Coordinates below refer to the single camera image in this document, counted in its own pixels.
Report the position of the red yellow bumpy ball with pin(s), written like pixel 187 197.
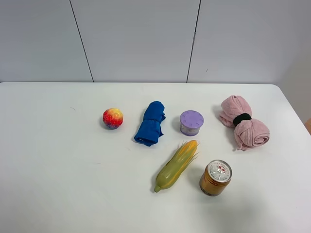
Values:
pixel 113 118

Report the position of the gold beverage can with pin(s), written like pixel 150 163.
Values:
pixel 216 177

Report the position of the purple lidded round container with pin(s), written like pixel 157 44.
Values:
pixel 190 122

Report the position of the toy corn cob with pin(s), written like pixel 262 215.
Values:
pixel 170 173

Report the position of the black hair band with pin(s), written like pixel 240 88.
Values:
pixel 238 119

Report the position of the pink towel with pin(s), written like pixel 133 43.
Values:
pixel 248 134

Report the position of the rolled blue cloth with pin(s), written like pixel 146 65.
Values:
pixel 150 129

